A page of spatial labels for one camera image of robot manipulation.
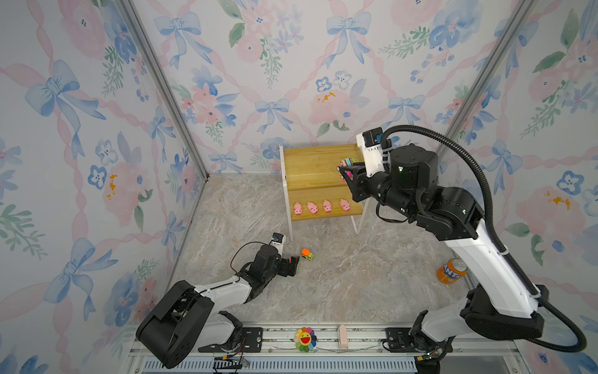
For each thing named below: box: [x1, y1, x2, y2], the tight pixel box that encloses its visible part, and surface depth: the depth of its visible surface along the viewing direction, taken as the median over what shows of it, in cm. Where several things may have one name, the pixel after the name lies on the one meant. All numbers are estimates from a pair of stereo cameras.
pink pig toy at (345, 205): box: [340, 198, 352, 212], surface depth 87 cm
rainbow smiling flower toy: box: [294, 327, 318, 353], surface depth 75 cm
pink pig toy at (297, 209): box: [293, 201, 303, 216], surface depth 87 cm
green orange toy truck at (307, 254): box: [301, 247, 314, 262], surface depth 92 cm
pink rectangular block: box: [338, 324, 349, 350], surface depth 74 cm
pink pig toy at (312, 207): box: [306, 201, 319, 215], surface depth 87 cm
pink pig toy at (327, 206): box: [323, 199, 333, 213], surface depth 87 cm
